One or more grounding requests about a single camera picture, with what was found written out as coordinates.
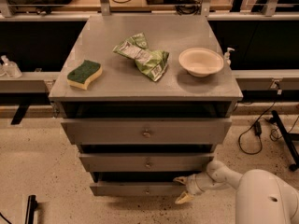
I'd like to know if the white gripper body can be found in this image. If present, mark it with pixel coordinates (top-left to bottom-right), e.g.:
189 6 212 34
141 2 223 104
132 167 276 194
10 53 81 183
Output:
186 173 211 196

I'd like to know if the grey bottom drawer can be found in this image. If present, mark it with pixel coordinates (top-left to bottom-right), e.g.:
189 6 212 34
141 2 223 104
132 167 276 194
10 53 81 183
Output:
90 171 192 197

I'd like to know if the grey drawer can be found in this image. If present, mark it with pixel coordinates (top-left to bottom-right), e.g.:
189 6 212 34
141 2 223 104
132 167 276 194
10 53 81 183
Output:
90 171 192 197
62 119 232 145
78 153 213 172

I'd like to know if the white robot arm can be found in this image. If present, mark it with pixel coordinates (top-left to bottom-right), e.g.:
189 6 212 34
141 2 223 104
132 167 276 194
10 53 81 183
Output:
174 161 299 224

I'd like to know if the grey middle drawer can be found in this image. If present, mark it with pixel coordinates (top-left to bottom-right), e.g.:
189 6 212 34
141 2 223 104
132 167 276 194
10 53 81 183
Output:
78 153 213 172

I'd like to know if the grey drawer cabinet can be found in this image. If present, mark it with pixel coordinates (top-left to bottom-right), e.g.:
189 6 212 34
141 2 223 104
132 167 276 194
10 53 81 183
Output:
48 13 244 185

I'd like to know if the grey top drawer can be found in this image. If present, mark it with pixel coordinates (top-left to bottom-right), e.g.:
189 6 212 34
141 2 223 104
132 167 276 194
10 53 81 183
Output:
62 119 232 145

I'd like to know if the black stand leg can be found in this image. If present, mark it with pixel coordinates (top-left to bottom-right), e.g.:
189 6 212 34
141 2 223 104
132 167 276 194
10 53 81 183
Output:
272 110 299 172

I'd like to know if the white bowl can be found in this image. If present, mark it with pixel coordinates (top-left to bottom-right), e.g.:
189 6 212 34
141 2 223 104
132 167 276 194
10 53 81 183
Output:
178 48 224 77

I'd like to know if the green chip bag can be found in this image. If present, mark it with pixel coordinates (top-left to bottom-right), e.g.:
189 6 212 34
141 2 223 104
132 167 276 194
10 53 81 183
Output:
113 33 169 82

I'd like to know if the white pump bottle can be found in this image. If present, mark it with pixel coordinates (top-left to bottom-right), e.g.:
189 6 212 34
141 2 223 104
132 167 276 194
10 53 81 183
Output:
223 48 235 66

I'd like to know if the green yellow sponge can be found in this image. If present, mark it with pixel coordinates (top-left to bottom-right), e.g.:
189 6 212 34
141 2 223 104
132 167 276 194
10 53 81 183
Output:
67 60 103 90

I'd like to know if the black floor bar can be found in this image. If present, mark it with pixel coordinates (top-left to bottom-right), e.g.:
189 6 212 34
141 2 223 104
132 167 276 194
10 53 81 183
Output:
24 195 38 224

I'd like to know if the clear sanitizer bottle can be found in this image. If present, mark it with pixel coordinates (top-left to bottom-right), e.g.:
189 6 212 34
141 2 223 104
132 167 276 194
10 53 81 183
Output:
1 55 22 78

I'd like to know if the black power cable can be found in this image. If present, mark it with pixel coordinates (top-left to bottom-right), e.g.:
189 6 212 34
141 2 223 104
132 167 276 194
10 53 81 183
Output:
237 82 299 156

